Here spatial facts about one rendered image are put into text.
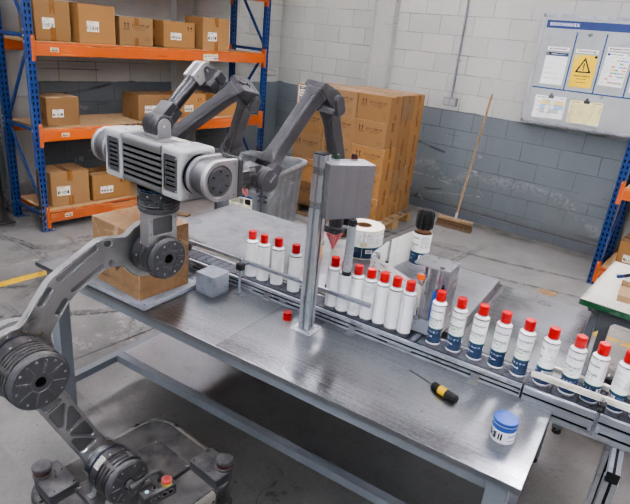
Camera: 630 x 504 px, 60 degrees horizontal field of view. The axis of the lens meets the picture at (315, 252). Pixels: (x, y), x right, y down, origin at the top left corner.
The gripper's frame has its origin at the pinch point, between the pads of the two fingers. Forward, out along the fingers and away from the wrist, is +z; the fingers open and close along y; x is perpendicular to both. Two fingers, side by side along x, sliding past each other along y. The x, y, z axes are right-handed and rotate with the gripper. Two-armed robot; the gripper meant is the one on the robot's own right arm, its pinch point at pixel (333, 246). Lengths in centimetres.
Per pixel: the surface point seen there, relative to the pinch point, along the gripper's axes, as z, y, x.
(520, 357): 12, -81, 13
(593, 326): 41, -95, -97
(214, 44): -58, 330, -282
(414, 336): 19.3, -44.0, 11.2
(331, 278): 6.8, -8.5, 13.8
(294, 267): 7.8, 9.0, 13.5
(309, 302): 11.9, -8.3, 27.9
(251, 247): 5.4, 30.9, 14.1
